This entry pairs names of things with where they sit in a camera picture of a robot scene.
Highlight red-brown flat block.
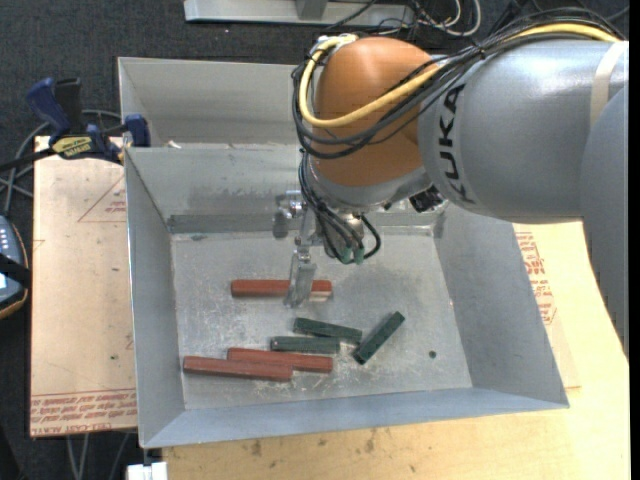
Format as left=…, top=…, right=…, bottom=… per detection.
left=182, top=355, right=295, bottom=383
left=226, top=346, right=335, bottom=375
left=230, top=278, right=334, bottom=304

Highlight brown cardboard board, red print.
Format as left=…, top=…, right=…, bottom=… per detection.
left=29, top=135, right=584, bottom=439

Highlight grey metal bin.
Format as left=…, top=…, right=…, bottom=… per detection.
left=117, top=56, right=570, bottom=450

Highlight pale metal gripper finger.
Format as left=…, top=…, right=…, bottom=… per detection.
left=283, top=248, right=302, bottom=310
left=298, top=250, right=319, bottom=306

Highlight black cylinder on white bracket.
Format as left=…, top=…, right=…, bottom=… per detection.
left=407, top=185, right=448, bottom=215

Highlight dark green flat block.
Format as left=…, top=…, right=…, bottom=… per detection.
left=269, top=335, right=343, bottom=356
left=351, top=310, right=407, bottom=367
left=292, top=316, right=364, bottom=345

